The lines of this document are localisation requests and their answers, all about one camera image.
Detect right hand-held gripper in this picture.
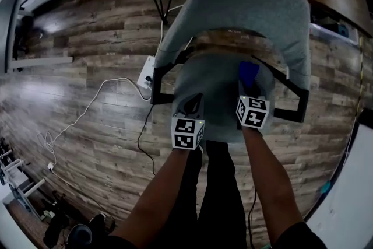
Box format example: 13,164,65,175
235,79,270,129

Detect white power strip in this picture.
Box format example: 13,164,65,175
136,55,155,90

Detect long white charger cable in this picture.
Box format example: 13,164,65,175
36,77,152,166

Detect person's black trousers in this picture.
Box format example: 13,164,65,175
164,139,257,249

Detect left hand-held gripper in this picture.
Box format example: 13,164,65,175
171,92,206,150

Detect grey fabric chair seat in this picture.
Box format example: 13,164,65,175
171,52,276,145

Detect person's left forearm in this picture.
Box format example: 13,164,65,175
112,147,193,243

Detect clear plastic storage box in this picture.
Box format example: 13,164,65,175
308,22,359,44

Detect blue cloth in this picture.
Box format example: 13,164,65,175
238,61,261,88

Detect grey panel on white stand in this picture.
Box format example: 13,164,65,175
0,0,73,72

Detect black bag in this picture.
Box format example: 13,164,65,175
43,192,71,247

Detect black round stool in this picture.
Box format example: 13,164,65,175
68,223,93,249

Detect white power cable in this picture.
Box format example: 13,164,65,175
159,4,193,52

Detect black cable with plug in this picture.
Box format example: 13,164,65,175
136,75,157,176

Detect person's black shirt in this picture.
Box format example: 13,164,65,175
107,221,330,249

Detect person's right forearm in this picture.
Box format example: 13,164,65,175
241,127,305,246

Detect white metal rack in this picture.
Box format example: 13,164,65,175
0,136,46,213

